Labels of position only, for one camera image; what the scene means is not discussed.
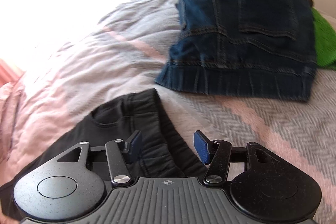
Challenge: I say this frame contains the pink grey bed quilt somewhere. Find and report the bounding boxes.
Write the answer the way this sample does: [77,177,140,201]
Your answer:
[1,0,335,223]

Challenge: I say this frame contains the green plush toy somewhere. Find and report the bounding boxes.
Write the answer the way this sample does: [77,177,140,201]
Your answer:
[312,8,336,71]

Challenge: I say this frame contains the black sweatpants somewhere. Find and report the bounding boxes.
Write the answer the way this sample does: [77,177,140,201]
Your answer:
[1,89,207,221]

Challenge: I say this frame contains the blue denim jeans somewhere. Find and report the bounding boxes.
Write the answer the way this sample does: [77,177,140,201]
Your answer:
[156,0,317,102]

